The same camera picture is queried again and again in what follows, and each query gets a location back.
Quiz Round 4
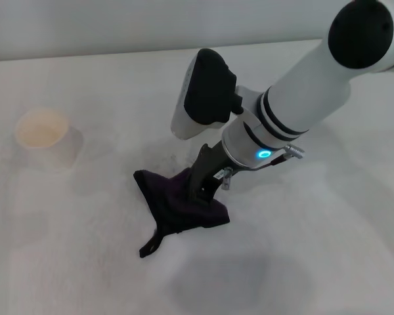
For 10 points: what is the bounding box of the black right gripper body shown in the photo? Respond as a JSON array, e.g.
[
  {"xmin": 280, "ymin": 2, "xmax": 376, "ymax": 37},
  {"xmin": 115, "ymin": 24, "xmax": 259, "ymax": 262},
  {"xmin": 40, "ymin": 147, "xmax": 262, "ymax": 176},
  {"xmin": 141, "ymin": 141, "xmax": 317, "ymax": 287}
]
[{"xmin": 188, "ymin": 140, "xmax": 244, "ymax": 200}]

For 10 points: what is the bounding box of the dark purple rag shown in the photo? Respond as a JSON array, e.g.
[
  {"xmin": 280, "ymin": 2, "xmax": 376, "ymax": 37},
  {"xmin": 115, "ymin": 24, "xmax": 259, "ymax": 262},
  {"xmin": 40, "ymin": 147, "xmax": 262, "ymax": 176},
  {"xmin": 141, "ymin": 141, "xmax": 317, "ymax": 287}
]
[{"xmin": 132, "ymin": 166, "xmax": 232, "ymax": 260}]

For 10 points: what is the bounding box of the white paper cup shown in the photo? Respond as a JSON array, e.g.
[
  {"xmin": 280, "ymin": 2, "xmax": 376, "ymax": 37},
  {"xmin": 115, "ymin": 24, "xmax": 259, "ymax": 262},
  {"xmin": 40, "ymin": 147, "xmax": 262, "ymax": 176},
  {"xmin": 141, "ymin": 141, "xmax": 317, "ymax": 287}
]
[{"xmin": 14, "ymin": 107, "xmax": 85, "ymax": 172}]

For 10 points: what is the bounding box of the small silver metal fitting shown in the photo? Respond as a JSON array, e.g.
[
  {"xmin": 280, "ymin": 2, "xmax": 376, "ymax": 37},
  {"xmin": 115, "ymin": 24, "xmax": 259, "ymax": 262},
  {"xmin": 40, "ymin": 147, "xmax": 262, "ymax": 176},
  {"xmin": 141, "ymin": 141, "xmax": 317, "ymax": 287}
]
[{"xmin": 221, "ymin": 166, "xmax": 234, "ymax": 192}]

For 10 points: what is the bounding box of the black and white wrist camera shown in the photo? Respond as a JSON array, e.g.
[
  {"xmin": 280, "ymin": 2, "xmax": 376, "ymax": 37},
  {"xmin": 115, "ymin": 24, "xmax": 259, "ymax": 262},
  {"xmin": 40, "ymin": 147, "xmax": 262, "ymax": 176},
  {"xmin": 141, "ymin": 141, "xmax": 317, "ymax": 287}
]
[{"xmin": 169, "ymin": 48, "xmax": 244, "ymax": 141}]

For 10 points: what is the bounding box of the black cable with silver plug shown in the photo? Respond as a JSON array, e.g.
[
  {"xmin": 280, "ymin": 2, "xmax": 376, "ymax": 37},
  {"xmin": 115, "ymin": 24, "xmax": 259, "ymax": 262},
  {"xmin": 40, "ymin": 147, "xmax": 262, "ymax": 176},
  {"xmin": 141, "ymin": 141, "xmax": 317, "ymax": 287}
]
[{"xmin": 235, "ymin": 143, "xmax": 307, "ymax": 174}]

